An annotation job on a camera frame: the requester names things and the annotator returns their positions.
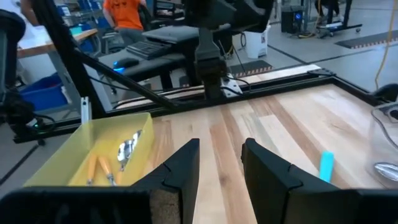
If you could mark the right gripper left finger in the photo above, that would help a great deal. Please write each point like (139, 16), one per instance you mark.
(177, 186)

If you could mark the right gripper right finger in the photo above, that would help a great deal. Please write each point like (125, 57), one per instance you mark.
(280, 196)

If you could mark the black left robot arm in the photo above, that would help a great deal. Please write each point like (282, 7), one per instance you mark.
(211, 62)

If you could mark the blue storage bin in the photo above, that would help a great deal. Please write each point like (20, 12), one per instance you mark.
(43, 93)

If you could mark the yellow plastic bin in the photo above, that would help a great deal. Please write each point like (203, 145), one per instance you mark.
(93, 133)

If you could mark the wooden desk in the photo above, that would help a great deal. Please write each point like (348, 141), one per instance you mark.
(62, 42)

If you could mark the clear plastic bin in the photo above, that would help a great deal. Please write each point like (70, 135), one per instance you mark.
(382, 140)

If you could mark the black computer mouse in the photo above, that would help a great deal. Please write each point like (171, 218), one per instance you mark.
(126, 62)

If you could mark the black desk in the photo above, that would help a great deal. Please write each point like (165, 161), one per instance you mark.
(149, 67)

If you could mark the black striped edge floor mat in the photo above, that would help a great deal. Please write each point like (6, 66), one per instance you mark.
(367, 40)
(252, 67)

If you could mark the black keyboard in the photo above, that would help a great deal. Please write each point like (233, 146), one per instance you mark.
(147, 49)

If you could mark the person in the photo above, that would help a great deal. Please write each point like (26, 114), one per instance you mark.
(124, 14)

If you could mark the black closed laptop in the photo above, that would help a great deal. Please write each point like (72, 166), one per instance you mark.
(171, 33)

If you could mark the white bucket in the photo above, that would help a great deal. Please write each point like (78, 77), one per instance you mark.
(256, 43)

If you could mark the black computer tower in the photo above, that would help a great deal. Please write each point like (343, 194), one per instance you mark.
(290, 21)

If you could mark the black rolling stand base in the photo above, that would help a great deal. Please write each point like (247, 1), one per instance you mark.
(339, 27)

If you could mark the white metal bracket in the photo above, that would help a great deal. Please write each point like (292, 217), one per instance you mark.
(85, 109)

